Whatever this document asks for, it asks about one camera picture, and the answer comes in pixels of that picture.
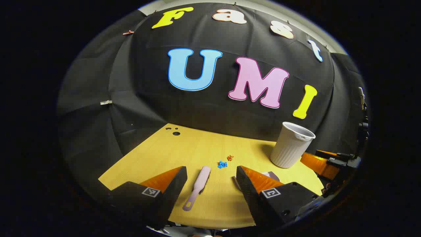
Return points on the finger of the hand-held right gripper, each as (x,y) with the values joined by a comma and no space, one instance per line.
(317,164)
(332,154)

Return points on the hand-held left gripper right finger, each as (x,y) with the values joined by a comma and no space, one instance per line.
(248,191)

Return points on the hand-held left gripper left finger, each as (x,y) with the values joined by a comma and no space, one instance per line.
(176,187)

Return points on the pink dustpan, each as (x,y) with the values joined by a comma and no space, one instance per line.
(272,175)

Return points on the white ribbed garbage bin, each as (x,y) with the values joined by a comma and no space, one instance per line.
(291,144)

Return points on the blue trash scraps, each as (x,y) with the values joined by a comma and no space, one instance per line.
(222,164)

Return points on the yellow wooden desktop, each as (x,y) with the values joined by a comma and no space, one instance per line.
(197,148)

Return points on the black backdrop cloth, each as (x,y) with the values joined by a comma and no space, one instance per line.
(204,105)

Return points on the small white cloth label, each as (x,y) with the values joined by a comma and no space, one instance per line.
(106,102)

